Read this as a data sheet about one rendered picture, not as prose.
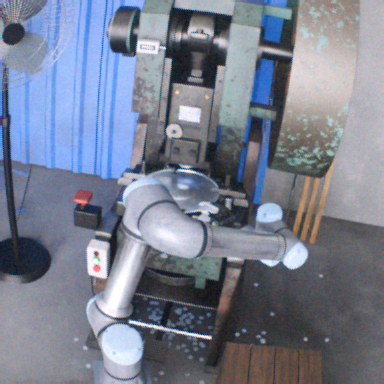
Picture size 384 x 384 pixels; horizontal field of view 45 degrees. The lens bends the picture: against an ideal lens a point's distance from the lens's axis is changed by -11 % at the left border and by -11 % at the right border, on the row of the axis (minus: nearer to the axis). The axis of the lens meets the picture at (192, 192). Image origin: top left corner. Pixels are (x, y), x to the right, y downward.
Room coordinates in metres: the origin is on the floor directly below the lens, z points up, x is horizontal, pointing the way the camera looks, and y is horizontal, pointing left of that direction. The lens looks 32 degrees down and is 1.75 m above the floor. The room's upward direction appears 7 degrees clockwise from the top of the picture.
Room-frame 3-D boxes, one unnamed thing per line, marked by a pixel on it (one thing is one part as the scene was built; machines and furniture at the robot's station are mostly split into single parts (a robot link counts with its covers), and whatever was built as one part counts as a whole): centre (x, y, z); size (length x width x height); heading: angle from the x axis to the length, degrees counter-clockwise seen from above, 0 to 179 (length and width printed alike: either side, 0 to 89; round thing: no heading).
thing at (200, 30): (1.70, 0.03, 1.27); 0.21 x 0.12 x 0.34; 175
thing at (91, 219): (1.50, 0.36, 0.62); 0.10 x 0.06 x 0.20; 85
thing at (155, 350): (1.57, 0.05, 0.14); 0.59 x 0.10 x 0.05; 175
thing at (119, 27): (1.74, 0.28, 1.31); 0.22 x 0.12 x 0.22; 175
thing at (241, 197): (1.68, -0.14, 0.76); 0.17 x 0.06 x 0.10; 85
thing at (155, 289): (1.71, 0.03, 0.31); 0.43 x 0.42 x 0.01; 85
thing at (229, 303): (1.81, -0.25, 0.45); 0.92 x 0.12 x 0.90; 175
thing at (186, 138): (1.66, 0.04, 1.04); 0.17 x 0.15 x 0.30; 175
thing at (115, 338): (0.93, 0.14, 0.62); 0.13 x 0.12 x 0.14; 27
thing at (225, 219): (1.37, -0.13, 0.80); 0.12 x 0.09 x 0.08; 47
